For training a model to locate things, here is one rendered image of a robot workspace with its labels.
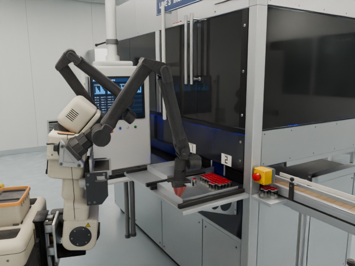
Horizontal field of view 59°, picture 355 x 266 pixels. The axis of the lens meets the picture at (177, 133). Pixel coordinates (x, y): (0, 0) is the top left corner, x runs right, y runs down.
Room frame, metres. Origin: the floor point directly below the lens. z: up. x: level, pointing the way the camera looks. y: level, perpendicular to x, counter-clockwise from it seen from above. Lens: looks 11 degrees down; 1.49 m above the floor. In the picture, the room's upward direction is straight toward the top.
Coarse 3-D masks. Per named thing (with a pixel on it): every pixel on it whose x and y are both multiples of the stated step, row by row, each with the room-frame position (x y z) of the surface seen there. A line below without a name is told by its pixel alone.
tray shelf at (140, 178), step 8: (128, 176) 1.85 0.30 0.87; (136, 176) 1.82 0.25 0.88; (144, 176) 1.82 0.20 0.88; (152, 176) 1.82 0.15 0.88; (224, 176) 1.81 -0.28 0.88; (144, 184) 1.68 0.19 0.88; (232, 184) 1.67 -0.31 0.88; (240, 184) 1.67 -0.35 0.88; (152, 192) 1.58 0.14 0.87; (160, 192) 1.56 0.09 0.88; (168, 200) 1.45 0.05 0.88; (216, 200) 1.45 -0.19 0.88; (224, 200) 1.45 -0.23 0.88; (232, 200) 1.47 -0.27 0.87; (176, 208) 1.36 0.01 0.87; (184, 208) 1.35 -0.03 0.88; (192, 208) 1.35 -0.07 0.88; (200, 208) 1.37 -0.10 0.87
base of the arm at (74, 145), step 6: (72, 138) 1.27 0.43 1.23; (78, 138) 1.27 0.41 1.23; (84, 138) 1.27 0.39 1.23; (66, 144) 1.23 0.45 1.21; (72, 144) 1.26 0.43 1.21; (78, 144) 1.25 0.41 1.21; (84, 144) 1.27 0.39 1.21; (90, 144) 1.28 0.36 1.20; (72, 150) 1.23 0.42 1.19; (78, 150) 1.25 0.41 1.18; (84, 150) 1.27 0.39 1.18; (78, 156) 1.23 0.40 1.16
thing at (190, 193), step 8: (192, 176) 1.71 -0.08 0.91; (160, 184) 1.61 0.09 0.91; (168, 184) 1.63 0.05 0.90; (200, 184) 1.67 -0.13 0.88; (168, 192) 1.49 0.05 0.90; (184, 192) 1.55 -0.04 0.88; (192, 192) 1.55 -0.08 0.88; (200, 192) 1.55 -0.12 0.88; (208, 192) 1.55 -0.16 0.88; (216, 192) 1.48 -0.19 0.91; (224, 192) 1.50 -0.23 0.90; (176, 200) 1.42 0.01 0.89; (184, 200) 1.38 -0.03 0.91; (192, 200) 1.41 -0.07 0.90
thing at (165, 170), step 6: (168, 162) 2.02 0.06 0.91; (150, 168) 1.91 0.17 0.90; (156, 168) 1.97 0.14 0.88; (162, 168) 1.97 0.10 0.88; (168, 168) 1.97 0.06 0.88; (186, 168) 1.97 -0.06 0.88; (204, 168) 1.86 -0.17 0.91; (210, 168) 1.89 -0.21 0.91; (156, 174) 1.83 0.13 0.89; (162, 174) 1.77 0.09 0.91; (168, 174) 1.85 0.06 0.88; (186, 174) 1.79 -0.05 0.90
